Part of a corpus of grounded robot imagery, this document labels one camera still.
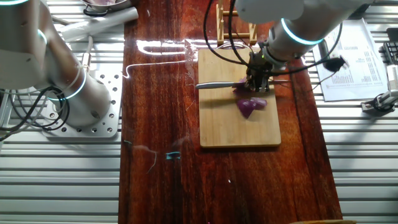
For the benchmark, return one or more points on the black keyboard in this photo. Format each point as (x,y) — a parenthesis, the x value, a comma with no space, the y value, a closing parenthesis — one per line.
(392,49)

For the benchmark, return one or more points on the dark red wooden plank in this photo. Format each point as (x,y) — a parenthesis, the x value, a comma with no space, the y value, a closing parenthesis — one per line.
(161,109)

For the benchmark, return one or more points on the light purple onion slice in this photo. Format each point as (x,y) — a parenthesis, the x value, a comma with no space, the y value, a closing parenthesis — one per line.
(260,102)

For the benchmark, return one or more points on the dark purple onion slice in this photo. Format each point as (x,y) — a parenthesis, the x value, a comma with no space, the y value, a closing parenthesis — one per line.
(239,91)

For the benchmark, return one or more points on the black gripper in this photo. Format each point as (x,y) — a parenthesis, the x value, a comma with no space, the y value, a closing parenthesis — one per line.
(259,67)

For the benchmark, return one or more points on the printed paper sheet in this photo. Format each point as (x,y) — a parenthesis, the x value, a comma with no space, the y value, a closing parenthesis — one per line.
(363,68)

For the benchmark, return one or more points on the wrist camera on silver bracket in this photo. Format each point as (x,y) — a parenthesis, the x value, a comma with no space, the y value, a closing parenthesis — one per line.
(334,63)

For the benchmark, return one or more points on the round metal bowl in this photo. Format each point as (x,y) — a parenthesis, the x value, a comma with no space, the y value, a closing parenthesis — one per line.
(105,3)

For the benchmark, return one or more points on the wooden peg rack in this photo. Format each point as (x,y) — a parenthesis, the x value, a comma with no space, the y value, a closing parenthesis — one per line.
(221,31)

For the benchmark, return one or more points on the purple onion wedge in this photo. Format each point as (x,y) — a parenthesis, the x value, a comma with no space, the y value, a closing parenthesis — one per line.
(246,107)

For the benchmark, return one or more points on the bamboo cutting board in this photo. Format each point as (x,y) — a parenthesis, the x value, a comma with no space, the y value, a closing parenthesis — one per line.
(224,130)

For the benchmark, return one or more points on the steel kitchen knife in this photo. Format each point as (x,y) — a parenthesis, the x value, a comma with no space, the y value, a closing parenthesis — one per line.
(214,85)

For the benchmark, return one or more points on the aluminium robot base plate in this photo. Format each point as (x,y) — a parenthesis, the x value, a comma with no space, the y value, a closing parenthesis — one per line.
(109,102)

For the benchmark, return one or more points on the small silver camera on mount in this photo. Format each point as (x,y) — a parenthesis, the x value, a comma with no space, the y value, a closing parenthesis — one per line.
(382,99)

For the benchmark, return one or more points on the white plastic tube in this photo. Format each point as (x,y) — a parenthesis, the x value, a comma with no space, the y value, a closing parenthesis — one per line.
(99,23)

